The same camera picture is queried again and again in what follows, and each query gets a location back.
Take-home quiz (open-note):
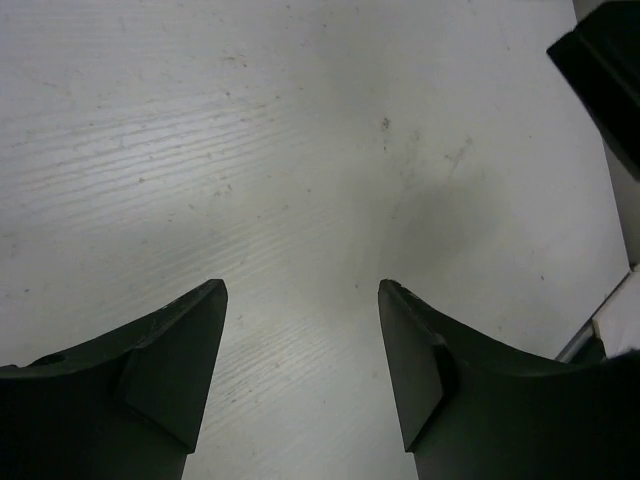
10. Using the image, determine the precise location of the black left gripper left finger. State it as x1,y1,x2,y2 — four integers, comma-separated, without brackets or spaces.
1,280,228,479

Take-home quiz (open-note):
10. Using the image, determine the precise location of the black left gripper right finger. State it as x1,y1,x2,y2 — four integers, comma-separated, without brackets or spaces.
378,280,639,479

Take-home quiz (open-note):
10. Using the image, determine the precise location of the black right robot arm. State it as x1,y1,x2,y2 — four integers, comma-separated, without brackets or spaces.
546,1,639,179

